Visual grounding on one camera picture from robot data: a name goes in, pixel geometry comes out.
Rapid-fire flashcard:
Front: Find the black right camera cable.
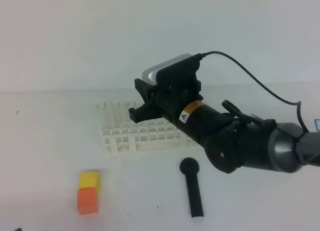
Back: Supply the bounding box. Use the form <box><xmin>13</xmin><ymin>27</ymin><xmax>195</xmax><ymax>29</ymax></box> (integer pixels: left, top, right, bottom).
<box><xmin>198</xmin><ymin>50</ymin><xmax>311</xmax><ymax>132</ymax></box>

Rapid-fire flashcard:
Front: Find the black scoop tool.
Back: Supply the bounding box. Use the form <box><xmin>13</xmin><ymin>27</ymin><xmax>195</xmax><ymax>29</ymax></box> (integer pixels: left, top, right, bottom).
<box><xmin>179</xmin><ymin>157</ymin><xmax>204</xmax><ymax>218</ymax></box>

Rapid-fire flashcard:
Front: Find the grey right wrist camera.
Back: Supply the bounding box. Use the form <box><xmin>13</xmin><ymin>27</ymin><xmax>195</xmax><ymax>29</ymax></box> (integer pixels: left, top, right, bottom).
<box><xmin>141</xmin><ymin>53</ymin><xmax>192</xmax><ymax>85</ymax></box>

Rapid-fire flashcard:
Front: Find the white test tube rack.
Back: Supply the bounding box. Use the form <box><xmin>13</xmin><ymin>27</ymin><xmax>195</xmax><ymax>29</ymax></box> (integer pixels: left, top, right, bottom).
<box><xmin>99</xmin><ymin>98</ymin><xmax>208</xmax><ymax>156</ymax></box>

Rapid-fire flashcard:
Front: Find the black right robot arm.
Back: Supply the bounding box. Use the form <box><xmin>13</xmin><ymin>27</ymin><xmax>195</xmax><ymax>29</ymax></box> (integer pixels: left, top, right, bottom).
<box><xmin>128</xmin><ymin>53</ymin><xmax>320</xmax><ymax>174</ymax></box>

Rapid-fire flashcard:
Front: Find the orange cube block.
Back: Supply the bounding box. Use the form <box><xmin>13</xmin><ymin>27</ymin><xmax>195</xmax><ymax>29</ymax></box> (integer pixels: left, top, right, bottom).
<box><xmin>77</xmin><ymin>187</ymin><xmax>99</xmax><ymax>215</ymax></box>

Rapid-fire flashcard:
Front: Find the yellow cube block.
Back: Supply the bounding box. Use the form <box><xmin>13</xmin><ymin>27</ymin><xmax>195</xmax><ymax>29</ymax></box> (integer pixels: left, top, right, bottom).
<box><xmin>78</xmin><ymin>171</ymin><xmax>101</xmax><ymax>193</ymax></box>

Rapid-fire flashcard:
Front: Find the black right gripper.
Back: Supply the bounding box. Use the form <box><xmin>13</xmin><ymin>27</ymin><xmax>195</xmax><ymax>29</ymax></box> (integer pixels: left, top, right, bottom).
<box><xmin>128</xmin><ymin>54</ymin><xmax>203</xmax><ymax>123</ymax></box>

